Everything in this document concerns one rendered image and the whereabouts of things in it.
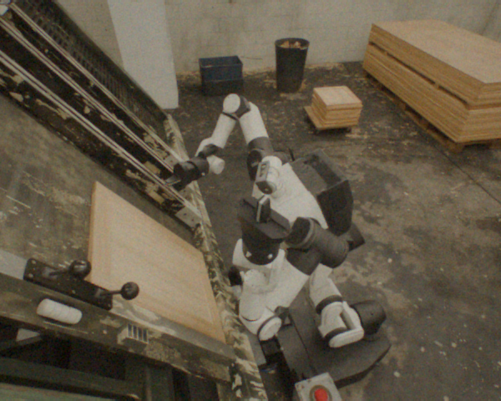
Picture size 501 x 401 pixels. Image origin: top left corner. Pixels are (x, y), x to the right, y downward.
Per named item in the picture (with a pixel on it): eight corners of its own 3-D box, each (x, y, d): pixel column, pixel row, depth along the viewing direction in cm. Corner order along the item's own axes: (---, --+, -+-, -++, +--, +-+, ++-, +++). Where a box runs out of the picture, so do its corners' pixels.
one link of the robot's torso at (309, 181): (328, 191, 144) (307, 127, 120) (374, 247, 120) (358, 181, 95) (268, 224, 146) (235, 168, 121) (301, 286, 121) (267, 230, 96)
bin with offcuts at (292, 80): (309, 92, 511) (315, 46, 470) (275, 94, 505) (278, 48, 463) (300, 79, 550) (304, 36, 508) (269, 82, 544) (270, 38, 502)
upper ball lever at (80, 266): (49, 287, 69) (91, 281, 62) (31, 280, 66) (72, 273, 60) (58, 269, 71) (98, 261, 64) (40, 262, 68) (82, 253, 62)
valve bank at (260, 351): (288, 382, 139) (292, 354, 123) (255, 394, 135) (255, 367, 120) (250, 284, 175) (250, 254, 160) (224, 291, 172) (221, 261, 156)
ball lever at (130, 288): (98, 306, 77) (139, 302, 70) (84, 300, 74) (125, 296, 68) (105, 289, 79) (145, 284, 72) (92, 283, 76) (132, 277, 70)
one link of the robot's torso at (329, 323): (334, 312, 201) (326, 267, 168) (352, 342, 187) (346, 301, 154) (311, 322, 200) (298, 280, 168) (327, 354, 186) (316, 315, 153)
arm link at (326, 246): (310, 268, 106) (336, 234, 104) (321, 283, 98) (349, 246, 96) (281, 252, 102) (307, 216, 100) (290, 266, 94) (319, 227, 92)
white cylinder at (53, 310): (34, 317, 66) (71, 327, 71) (46, 308, 65) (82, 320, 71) (37, 303, 68) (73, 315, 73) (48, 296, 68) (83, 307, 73)
